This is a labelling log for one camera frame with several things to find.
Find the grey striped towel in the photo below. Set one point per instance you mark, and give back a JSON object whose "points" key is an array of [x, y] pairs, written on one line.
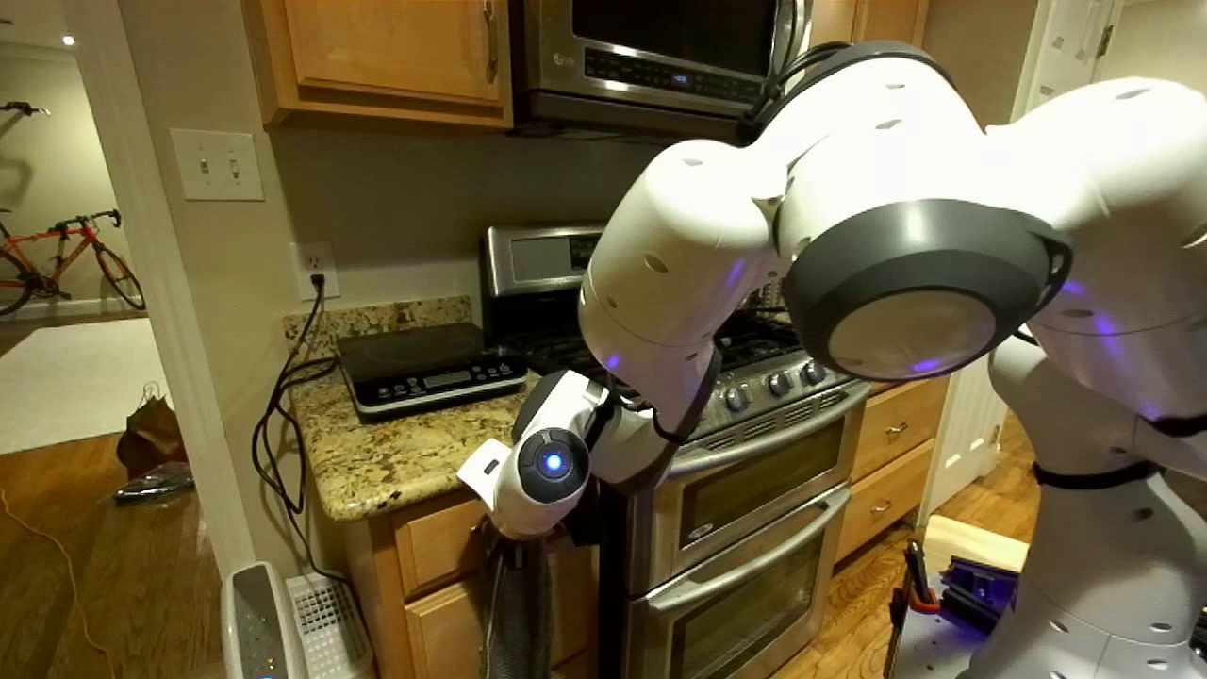
{"points": [[517, 613]]}

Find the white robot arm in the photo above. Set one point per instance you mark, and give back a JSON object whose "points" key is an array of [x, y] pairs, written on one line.
{"points": [[905, 238]]}

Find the right wooden drawer stack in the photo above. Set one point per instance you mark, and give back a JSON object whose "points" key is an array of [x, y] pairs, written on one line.
{"points": [[893, 460]]}

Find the black induction cooktop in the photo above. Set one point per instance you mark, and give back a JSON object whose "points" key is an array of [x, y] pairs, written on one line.
{"points": [[423, 365]]}

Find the stainless steel gas stove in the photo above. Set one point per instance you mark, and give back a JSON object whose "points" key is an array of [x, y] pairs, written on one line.
{"points": [[716, 563]]}

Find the granite countertop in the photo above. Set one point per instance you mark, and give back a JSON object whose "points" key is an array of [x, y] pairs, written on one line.
{"points": [[367, 469]]}

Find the stainless steel microwave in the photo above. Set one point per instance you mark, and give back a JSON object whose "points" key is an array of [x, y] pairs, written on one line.
{"points": [[653, 64]]}

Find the upper wooden cabinet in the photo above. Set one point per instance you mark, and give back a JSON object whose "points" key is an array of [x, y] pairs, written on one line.
{"points": [[395, 60]]}

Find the white floor heater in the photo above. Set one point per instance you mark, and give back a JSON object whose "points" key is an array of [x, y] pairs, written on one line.
{"points": [[292, 626]]}

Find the red bicycle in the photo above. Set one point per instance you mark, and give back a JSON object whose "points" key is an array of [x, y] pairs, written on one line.
{"points": [[25, 280]]}

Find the white wall light switch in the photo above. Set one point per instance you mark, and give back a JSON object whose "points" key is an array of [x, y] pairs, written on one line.
{"points": [[215, 164]]}

